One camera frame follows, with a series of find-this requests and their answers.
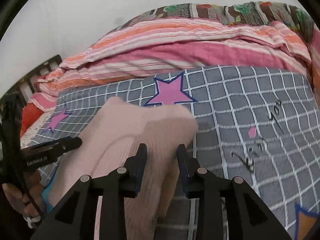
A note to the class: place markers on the grey grid pattern bedsheet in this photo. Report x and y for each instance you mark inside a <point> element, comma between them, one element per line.
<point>258,123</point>

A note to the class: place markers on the pink ribbed knit garment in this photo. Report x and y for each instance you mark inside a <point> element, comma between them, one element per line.
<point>114,135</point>

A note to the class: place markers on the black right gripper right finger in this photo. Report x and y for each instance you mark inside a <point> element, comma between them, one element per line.
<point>248,216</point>

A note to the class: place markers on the floral patchwork blanket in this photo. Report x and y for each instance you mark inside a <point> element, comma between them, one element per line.
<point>251,13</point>

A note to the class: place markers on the dark wooden bed headboard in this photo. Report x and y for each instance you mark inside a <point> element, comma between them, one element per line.
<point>26,89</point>

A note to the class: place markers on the person's left hand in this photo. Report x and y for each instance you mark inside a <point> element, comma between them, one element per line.
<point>21,202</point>

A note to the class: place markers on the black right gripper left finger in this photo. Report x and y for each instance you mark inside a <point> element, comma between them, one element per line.
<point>74,215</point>

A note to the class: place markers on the pink orange striped quilt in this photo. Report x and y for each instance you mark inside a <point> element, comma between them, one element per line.
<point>165,45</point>

